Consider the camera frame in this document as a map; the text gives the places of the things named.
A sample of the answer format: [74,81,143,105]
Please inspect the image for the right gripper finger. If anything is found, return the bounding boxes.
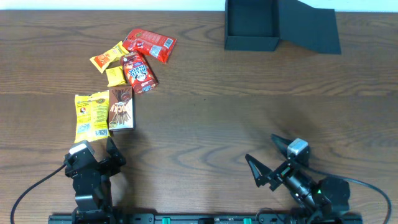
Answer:
[245,154,273,187]
[271,134,292,157]

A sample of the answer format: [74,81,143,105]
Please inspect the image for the brown Pocky box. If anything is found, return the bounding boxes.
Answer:
[108,85,135,131]

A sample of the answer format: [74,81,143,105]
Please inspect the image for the yellow snack bag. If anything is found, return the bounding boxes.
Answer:
[75,90,109,143]

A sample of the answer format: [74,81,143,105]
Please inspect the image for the black gift box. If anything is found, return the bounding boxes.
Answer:
[224,0,341,54]

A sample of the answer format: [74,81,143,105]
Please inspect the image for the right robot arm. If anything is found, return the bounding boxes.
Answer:
[245,134,351,223]

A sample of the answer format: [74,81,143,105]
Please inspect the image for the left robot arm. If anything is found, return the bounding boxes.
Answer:
[63,137,126,223]

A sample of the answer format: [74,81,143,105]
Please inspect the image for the small yellow snack packet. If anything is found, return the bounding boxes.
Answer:
[105,66,126,87]

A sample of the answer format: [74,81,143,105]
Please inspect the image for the red Hello Panda box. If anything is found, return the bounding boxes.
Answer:
[119,51,158,95]

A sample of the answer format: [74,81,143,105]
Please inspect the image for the orange yellow candy wrapper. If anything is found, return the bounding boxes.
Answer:
[90,41,129,73]

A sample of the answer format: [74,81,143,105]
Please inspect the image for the red candy bag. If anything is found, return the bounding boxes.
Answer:
[123,29,177,63]

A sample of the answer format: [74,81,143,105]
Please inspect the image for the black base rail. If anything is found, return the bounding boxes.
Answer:
[48,213,363,224]

